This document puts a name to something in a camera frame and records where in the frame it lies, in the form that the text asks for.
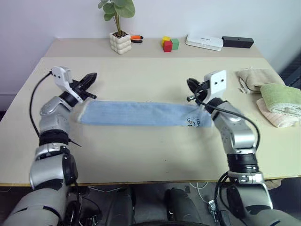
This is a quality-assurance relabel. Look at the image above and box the green leafy plant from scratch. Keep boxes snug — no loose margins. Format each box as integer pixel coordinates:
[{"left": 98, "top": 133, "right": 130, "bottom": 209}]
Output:
[{"left": 97, "top": 0, "right": 136, "bottom": 37}]

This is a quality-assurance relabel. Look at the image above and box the cream pink folded towel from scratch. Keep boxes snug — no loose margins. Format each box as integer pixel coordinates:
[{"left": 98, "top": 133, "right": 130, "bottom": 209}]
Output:
[{"left": 256, "top": 97, "right": 301, "bottom": 129}]

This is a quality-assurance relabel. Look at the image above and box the beige folded towel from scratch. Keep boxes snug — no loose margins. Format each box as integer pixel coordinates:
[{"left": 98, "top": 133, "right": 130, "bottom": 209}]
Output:
[{"left": 235, "top": 68, "right": 284, "bottom": 95}]

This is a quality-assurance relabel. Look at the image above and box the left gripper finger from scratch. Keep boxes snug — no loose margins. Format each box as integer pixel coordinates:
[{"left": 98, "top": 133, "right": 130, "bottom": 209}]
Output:
[
  {"left": 79, "top": 73, "right": 98, "bottom": 84},
  {"left": 80, "top": 75, "right": 98, "bottom": 90}
]

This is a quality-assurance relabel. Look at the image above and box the white bubble plant pot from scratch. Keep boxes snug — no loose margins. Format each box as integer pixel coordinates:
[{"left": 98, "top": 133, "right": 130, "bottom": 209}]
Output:
[{"left": 109, "top": 31, "right": 133, "bottom": 56}]

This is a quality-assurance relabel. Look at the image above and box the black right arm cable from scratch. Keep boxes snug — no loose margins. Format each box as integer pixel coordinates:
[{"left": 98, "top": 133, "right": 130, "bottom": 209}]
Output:
[{"left": 194, "top": 95, "right": 261, "bottom": 150}]

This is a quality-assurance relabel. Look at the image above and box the black zip tie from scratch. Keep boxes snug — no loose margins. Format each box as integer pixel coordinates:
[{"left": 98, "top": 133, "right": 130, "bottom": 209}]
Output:
[{"left": 66, "top": 138, "right": 83, "bottom": 148}]

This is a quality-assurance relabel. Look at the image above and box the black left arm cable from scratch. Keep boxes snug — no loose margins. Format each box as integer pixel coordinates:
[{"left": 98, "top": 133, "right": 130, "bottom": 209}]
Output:
[{"left": 29, "top": 70, "right": 54, "bottom": 138}]

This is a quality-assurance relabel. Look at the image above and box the thin white cable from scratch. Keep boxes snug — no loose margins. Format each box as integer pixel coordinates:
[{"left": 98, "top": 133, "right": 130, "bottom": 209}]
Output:
[{"left": 189, "top": 180, "right": 213, "bottom": 203}]

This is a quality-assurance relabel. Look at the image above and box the green folded towel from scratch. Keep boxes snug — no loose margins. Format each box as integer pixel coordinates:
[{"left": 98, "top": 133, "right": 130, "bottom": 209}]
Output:
[{"left": 259, "top": 83, "right": 301, "bottom": 113}]

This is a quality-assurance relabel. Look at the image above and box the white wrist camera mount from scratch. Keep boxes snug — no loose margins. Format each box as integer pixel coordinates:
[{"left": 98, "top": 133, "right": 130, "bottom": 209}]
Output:
[
  {"left": 52, "top": 66, "right": 83, "bottom": 103},
  {"left": 204, "top": 69, "right": 228, "bottom": 105}
]

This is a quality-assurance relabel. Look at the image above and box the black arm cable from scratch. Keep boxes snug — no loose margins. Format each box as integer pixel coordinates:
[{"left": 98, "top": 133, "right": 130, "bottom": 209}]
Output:
[
  {"left": 194, "top": 95, "right": 261, "bottom": 150},
  {"left": 29, "top": 70, "right": 54, "bottom": 138}
]

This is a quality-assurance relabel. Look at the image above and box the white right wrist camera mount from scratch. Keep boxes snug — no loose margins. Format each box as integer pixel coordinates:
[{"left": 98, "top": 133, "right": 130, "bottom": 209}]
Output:
[{"left": 204, "top": 69, "right": 228, "bottom": 105}]

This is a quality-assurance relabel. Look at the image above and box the black rectangular box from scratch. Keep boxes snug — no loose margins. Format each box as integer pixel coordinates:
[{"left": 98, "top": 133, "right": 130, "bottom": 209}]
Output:
[{"left": 222, "top": 36, "right": 255, "bottom": 49}]

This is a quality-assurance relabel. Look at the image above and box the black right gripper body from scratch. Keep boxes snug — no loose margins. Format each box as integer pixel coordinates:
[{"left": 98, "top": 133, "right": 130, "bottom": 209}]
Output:
[{"left": 186, "top": 80, "right": 211, "bottom": 103}]

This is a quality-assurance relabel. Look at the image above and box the light blue towel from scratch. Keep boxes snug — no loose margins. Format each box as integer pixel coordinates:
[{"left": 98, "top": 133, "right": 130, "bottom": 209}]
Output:
[{"left": 74, "top": 99, "right": 214, "bottom": 129}]

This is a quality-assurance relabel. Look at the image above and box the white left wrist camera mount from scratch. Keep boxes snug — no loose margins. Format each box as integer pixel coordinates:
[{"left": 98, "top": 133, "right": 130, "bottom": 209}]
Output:
[{"left": 52, "top": 66, "right": 83, "bottom": 103}]

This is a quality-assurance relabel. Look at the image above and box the white flat device box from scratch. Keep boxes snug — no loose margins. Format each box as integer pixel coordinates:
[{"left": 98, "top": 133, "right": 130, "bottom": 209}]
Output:
[{"left": 184, "top": 33, "right": 224, "bottom": 52}]

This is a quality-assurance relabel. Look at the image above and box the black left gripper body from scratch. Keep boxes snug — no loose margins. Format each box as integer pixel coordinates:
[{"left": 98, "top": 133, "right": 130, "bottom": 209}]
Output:
[{"left": 70, "top": 80, "right": 97, "bottom": 99}]

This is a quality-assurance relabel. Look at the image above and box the dark slatted panel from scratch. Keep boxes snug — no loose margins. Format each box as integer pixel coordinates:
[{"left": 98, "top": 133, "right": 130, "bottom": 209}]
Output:
[{"left": 278, "top": 55, "right": 301, "bottom": 91}]

